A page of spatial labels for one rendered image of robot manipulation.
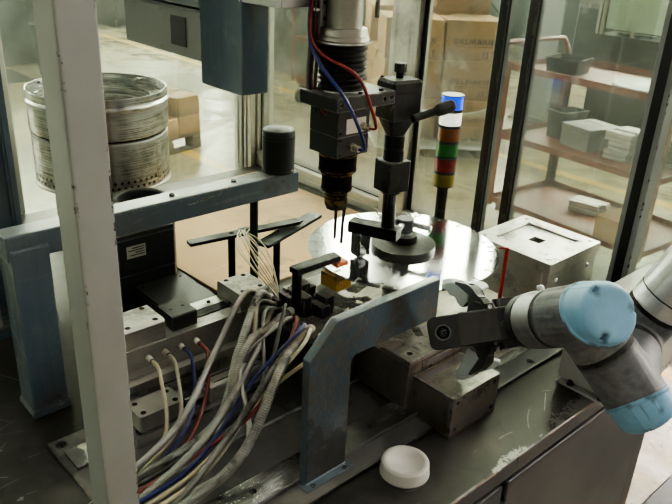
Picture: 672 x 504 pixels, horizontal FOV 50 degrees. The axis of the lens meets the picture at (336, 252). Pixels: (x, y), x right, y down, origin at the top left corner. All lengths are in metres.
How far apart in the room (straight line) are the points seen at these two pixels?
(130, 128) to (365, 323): 0.81
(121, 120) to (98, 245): 0.96
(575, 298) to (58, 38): 0.59
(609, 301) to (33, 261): 0.76
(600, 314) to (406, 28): 1.09
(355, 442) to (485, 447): 0.20
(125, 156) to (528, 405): 0.95
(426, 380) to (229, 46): 0.58
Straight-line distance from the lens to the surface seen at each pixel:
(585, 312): 0.85
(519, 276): 1.44
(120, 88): 1.82
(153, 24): 1.42
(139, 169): 1.63
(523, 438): 1.19
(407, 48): 1.79
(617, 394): 0.91
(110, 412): 0.72
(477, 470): 1.11
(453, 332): 0.99
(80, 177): 0.61
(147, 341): 1.15
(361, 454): 1.09
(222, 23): 1.12
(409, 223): 1.23
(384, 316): 0.98
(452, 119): 1.47
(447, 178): 1.51
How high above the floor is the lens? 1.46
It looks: 24 degrees down
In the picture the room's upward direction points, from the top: 3 degrees clockwise
